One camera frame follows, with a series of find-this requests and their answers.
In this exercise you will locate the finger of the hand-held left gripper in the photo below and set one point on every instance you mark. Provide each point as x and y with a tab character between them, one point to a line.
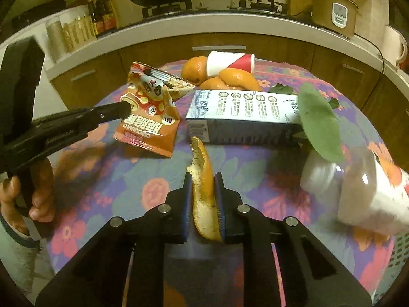
111	112

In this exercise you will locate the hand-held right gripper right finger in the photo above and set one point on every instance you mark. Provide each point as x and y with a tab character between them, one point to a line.
220	211

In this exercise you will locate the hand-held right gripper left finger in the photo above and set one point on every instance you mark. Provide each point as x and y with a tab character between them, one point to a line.
188	208

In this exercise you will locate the long curled orange peel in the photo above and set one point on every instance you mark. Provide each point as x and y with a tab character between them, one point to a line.
201	204

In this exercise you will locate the orange panda snack packet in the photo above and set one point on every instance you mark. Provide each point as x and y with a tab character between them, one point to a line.
150	131

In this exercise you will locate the rounded orange peel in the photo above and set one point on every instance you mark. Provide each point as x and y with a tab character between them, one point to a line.
193	68

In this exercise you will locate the red and white paper cup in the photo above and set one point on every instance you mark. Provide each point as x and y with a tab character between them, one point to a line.
230	60

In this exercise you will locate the teal plastic basket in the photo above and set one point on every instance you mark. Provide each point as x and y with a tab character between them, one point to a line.
396	259

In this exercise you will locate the person's left forearm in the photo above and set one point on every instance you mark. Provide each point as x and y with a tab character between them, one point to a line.
16	255

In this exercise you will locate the person's left hand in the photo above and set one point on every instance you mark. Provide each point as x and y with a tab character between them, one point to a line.
44	195

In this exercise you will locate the floral tablecloth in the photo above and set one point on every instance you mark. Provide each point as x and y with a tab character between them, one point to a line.
127	179

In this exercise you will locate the glass jar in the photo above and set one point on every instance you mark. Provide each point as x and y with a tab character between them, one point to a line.
57	36

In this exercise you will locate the wooden kitchen cabinets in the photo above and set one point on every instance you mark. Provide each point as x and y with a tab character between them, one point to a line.
159	51

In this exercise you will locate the white seasoning box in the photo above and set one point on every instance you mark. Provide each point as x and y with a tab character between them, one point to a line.
80	33

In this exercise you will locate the dark sauce bottle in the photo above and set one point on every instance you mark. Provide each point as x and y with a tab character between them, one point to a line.
92	19
107	16

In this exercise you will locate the small orange peel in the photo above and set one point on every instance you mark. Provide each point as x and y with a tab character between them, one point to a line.
212	83

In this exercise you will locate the blue and white carton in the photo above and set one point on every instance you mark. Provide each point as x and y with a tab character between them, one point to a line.
242	105

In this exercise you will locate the large light green leaf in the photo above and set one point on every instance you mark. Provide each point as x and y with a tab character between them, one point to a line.
319	128

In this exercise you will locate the wide orange peel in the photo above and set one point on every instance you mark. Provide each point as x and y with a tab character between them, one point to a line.
239	76

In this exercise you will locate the gas stove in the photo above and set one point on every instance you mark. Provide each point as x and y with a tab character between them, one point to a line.
255	6

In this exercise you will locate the white kitchen countertop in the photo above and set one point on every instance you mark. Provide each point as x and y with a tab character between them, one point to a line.
287	27

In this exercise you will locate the beige rice cooker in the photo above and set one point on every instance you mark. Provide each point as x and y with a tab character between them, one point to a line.
326	12

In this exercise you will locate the white kettle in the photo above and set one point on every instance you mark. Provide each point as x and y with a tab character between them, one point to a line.
394	44

